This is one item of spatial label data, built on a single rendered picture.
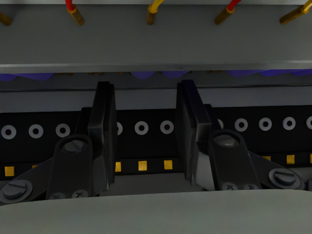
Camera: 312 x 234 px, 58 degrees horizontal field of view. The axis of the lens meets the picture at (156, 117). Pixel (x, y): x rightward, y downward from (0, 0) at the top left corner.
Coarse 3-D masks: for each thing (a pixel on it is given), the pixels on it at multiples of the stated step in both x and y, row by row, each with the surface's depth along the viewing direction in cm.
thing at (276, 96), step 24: (0, 96) 21; (24, 96) 21; (48, 96) 21; (72, 96) 21; (120, 96) 22; (144, 96) 22; (168, 96) 22; (216, 96) 22; (240, 96) 23; (264, 96) 23; (288, 96) 23
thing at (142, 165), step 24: (0, 120) 22; (24, 120) 22; (48, 120) 22; (72, 120) 22; (120, 120) 22; (144, 120) 23; (168, 120) 23; (0, 144) 22; (24, 144) 22; (48, 144) 22; (120, 144) 23; (144, 144) 23; (168, 144) 23; (264, 144) 23; (288, 144) 24; (0, 168) 22; (24, 168) 22; (120, 168) 22; (144, 168) 22; (168, 168) 23
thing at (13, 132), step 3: (6, 126) 22; (9, 126) 22; (12, 126) 22; (3, 129) 22; (6, 129) 22; (9, 129) 22; (12, 129) 22; (15, 129) 22; (3, 132) 22; (6, 132) 22; (9, 132) 22; (12, 132) 22; (15, 132) 22; (3, 135) 22; (6, 135) 22; (9, 135) 22; (12, 135) 22; (6, 138) 22; (9, 138) 22
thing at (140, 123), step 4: (136, 124) 22; (140, 124) 22; (144, 124) 22; (136, 128) 22; (140, 128) 22; (144, 128) 22; (148, 128) 23; (136, 132) 22; (140, 132) 22; (144, 132) 22
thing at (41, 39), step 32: (160, 0) 7; (0, 32) 8; (32, 32) 8; (64, 32) 8; (96, 32) 8; (128, 32) 8; (160, 32) 8; (192, 32) 8; (224, 32) 9; (256, 32) 9; (288, 32) 9; (0, 64) 8; (32, 64) 8; (64, 64) 8; (96, 64) 8; (128, 64) 8; (160, 64) 8; (192, 64) 9; (224, 64) 9; (256, 64) 9; (288, 64) 9
